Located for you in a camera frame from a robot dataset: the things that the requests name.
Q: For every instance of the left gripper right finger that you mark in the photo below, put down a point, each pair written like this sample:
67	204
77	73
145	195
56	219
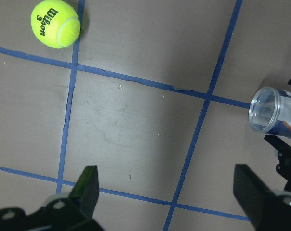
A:
260	204

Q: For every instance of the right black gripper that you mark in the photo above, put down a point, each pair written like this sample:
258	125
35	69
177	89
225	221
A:
283	168

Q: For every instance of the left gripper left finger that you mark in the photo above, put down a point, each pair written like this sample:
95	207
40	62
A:
85	193

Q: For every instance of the clear tennis ball can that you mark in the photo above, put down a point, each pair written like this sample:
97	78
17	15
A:
270	112

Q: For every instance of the front Wilson tennis ball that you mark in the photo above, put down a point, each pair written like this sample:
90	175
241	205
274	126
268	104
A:
55	23

